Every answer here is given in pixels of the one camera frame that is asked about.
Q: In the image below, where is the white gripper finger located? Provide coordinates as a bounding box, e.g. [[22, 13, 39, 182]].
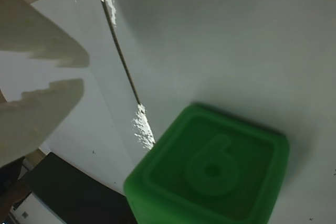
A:
[[0, 78, 85, 168], [0, 0, 90, 68]]

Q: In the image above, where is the green cube with embossed numeral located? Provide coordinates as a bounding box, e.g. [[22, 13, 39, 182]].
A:
[[123, 102, 291, 224]]

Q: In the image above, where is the dark open cardboard box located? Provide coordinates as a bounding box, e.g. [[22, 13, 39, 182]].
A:
[[26, 152, 138, 224]]

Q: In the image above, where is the white paper sheet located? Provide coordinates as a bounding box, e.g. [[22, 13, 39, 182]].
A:
[[98, 0, 336, 224], [0, 0, 156, 196]]

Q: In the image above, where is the clear tape strip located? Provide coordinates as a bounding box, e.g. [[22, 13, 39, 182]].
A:
[[130, 103, 156, 152], [98, 0, 118, 25]]

